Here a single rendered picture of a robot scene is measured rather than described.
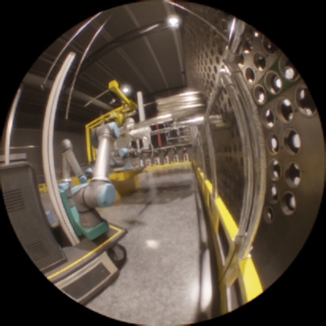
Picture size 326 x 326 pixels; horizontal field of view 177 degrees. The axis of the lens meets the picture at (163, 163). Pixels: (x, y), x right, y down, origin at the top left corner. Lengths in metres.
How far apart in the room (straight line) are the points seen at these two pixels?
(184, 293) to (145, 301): 0.22
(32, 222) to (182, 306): 0.82
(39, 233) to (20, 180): 0.24
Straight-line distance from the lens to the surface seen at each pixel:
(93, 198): 0.52
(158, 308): 0.78
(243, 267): 0.44
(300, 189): 1.19
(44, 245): 0.67
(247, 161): 0.32
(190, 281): 0.81
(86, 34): 9.54
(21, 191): 0.60
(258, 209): 0.31
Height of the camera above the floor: 0.76
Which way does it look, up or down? 3 degrees down
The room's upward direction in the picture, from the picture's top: 9 degrees counter-clockwise
